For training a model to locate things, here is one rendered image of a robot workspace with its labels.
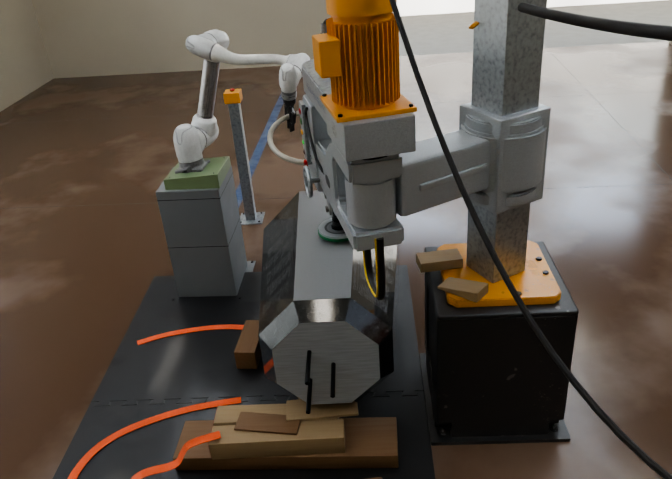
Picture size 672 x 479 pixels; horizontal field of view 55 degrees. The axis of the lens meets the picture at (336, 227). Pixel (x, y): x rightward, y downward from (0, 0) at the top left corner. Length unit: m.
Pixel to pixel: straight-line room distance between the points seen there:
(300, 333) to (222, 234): 1.49
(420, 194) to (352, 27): 0.70
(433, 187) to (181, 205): 2.03
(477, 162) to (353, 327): 0.86
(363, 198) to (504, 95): 0.68
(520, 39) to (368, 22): 0.67
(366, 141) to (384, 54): 0.29
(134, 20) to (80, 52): 1.03
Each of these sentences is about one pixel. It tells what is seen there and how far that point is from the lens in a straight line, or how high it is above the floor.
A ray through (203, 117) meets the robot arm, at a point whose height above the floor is 1.15.
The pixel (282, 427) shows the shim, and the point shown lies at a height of 0.21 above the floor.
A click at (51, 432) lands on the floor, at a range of 3.79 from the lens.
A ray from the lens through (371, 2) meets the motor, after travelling 2.12.
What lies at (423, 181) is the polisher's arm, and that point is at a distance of 2.45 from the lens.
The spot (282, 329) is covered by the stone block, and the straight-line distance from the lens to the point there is 2.83.
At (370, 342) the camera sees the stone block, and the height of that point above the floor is 0.65.
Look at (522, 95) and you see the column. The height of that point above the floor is 1.62.
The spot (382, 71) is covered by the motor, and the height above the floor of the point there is 1.85.
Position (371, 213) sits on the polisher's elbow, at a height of 1.32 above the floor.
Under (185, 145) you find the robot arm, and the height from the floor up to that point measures 1.04.
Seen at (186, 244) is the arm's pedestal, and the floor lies 0.42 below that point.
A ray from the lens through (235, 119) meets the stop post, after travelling 4.97.
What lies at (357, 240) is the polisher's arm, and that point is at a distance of 2.40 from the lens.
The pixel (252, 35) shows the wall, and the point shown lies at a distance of 9.93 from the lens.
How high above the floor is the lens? 2.42
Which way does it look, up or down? 28 degrees down
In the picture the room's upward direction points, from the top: 5 degrees counter-clockwise
